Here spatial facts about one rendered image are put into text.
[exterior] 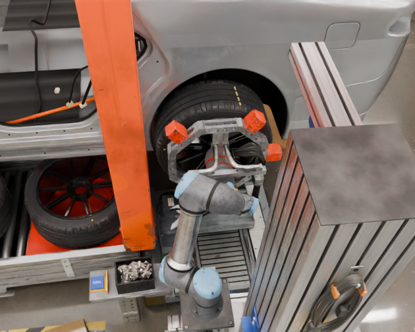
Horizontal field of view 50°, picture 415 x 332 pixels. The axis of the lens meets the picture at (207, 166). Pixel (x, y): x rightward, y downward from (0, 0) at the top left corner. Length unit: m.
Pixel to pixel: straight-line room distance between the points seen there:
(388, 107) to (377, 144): 3.41
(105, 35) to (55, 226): 1.48
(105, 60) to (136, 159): 0.51
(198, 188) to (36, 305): 1.73
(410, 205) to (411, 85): 3.86
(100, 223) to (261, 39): 1.36
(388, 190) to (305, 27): 1.44
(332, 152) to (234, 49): 1.34
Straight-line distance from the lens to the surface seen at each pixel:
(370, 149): 1.01
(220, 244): 3.08
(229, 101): 2.32
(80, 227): 2.68
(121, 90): 1.64
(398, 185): 0.96
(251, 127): 2.30
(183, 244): 1.78
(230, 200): 1.62
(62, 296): 3.07
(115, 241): 2.87
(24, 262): 2.79
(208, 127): 2.25
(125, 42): 1.52
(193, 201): 1.64
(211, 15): 2.12
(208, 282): 1.85
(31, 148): 2.65
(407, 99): 4.59
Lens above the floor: 2.72
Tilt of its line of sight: 50 degrees down
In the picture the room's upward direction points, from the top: 3 degrees clockwise
